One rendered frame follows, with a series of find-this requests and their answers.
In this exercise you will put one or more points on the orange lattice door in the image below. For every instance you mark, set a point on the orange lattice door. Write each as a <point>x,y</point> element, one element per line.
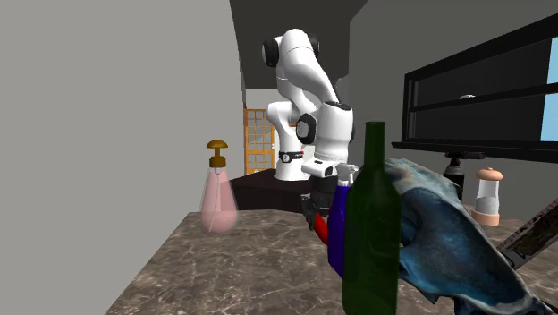
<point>258,144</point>

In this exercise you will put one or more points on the black framed window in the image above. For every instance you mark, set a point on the black framed window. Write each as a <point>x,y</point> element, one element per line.
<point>479,113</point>

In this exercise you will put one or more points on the red cylinder object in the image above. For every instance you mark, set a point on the red cylinder object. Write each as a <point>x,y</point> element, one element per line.
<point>321,229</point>

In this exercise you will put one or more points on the blue spray bottle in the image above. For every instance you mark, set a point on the blue spray bottle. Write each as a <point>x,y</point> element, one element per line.
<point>335,235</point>

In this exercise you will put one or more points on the blue crumpled cloth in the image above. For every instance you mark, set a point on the blue crumpled cloth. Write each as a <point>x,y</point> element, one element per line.
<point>449,244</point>

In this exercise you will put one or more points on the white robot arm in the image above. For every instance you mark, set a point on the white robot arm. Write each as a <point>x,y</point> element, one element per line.
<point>332,131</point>

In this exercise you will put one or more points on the clear salt grinder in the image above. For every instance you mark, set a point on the clear salt grinder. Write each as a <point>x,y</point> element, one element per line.
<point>487,200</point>

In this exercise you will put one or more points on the dark robot stand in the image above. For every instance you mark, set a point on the dark robot stand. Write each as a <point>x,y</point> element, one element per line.
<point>261,192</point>

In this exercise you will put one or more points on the dark green glass bottle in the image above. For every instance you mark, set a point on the dark green glass bottle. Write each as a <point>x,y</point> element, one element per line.
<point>370,227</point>

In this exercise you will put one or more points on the pink soap dispenser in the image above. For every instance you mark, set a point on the pink soap dispenser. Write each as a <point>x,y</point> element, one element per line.
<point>218,205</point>

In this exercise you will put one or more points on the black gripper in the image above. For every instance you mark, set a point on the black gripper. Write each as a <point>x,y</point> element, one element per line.
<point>323,191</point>

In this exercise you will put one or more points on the dark patterned flat object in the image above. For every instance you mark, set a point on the dark patterned flat object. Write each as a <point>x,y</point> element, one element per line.
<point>534,235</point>

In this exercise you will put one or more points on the black upright grinder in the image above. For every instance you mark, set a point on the black upright grinder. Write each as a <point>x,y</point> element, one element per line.
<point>454,174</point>

